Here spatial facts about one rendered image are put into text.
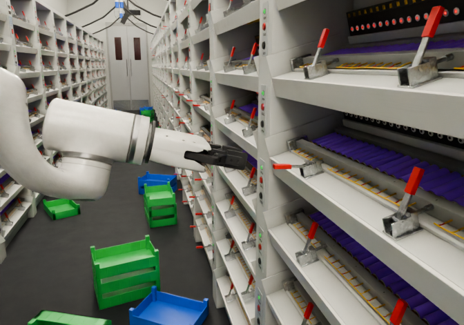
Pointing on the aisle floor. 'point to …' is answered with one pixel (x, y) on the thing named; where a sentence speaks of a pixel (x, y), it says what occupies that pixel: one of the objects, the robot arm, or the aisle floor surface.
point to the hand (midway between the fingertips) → (233, 157)
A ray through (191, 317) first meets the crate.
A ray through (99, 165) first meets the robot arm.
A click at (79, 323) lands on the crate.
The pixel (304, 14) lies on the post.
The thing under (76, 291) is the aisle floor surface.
